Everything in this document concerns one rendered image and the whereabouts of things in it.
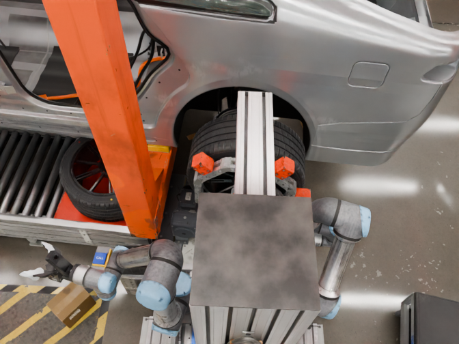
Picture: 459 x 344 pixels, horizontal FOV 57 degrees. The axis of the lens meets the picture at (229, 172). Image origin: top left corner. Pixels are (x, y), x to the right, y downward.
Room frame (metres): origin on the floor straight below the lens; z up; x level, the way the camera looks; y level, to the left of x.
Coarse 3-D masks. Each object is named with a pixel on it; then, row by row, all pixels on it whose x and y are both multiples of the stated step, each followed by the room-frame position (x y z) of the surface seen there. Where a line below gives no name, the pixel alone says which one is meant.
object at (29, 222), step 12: (0, 216) 1.19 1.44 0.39; (12, 216) 1.19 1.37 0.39; (24, 216) 1.20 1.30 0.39; (36, 216) 1.20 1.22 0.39; (0, 228) 1.17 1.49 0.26; (24, 228) 1.16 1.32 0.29; (36, 228) 1.16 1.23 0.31; (48, 228) 1.15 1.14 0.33; (60, 228) 1.15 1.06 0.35; (72, 228) 1.15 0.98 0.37; (84, 228) 1.14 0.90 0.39; (96, 228) 1.15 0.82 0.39; (108, 228) 1.15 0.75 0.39; (120, 228) 1.16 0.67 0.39; (132, 240) 1.12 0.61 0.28; (144, 240) 1.12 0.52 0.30
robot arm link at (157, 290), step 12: (156, 264) 0.52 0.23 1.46; (168, 264) 0.52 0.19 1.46; (144, 276) 0.48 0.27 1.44; (156, 276) 0.48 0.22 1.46; (168, 276) 0.48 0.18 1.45; (144, 288) 0.44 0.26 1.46; (156, 288) 0.44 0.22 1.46; (168, 288) 0.45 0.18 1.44; (144, 300) 0.41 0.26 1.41; (156, 300) 0.40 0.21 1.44; (168, 300) 0.41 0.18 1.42; (156, 312) 0.43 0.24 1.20; (168, 312) 0.43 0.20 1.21; (180, 312) 0.47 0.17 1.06; (156, 324) 0.43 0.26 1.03; (168, 324) 0.42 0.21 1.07; (180, 324) 0.44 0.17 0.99
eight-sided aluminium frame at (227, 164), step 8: (224, 160) 1.21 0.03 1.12; (232, 160) 1.21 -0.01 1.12; (216, 168) 1.19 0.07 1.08; (224, 168) 1.17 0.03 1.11; (232, 168) 1.17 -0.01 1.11; (200, 176) 1.19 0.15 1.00; (208, 176) 1.18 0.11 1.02; (288, 176) 1.21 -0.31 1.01; (200, 184) 1.18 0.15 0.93; (280, 184) 1.16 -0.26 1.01; (288, 184) 1.16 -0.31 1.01; (288, 192) 1.15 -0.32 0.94
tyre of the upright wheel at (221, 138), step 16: (208, 128) 1.43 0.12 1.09; (224, 128) 1.39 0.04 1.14; (288, 128) 1.44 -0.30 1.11; (192, 144) 1.43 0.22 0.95; (208, 144) 1.32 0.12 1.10; (224, 144) 1.28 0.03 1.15; (288, 144) 1.34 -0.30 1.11; (192, 160) 1.28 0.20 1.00; (304, 160) 1.35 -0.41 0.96; (192, 176) 1.26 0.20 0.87; (304, 176) 1.25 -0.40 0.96
